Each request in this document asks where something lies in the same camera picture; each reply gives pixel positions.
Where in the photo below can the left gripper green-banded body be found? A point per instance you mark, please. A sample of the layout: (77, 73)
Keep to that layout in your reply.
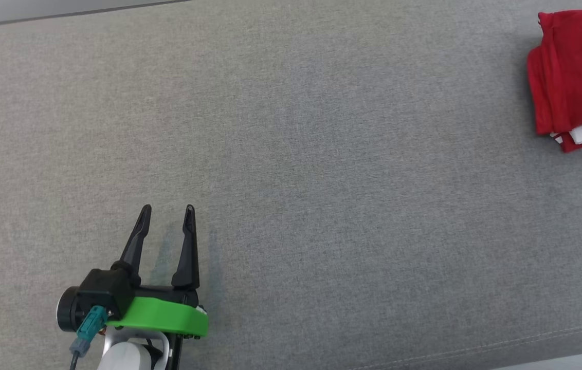
(167, 316)

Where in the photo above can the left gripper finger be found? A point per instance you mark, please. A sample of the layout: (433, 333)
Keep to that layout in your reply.
(188, 257)
(137, 246)

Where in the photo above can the white grey left arm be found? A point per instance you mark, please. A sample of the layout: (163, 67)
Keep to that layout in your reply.
(126, 357)

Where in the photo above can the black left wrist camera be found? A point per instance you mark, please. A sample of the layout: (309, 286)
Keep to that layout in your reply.
(101, 293)

